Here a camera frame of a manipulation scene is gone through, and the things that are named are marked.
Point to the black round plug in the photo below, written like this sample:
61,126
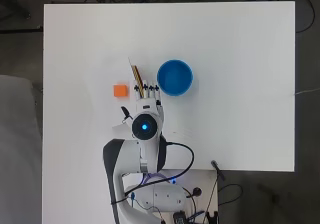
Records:
196,192

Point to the blue round tub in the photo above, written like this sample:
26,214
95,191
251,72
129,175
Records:
175,78

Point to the black tripod stand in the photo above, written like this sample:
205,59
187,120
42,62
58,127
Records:
20,30

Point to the orange cube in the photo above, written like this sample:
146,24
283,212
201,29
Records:
120,91

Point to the white seven-joint robot arm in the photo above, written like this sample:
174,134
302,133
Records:
146,157

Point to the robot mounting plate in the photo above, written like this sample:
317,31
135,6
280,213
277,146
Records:
203,180

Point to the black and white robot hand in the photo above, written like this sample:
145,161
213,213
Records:
149,104

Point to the black rod with thin pole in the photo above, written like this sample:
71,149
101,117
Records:
217,169

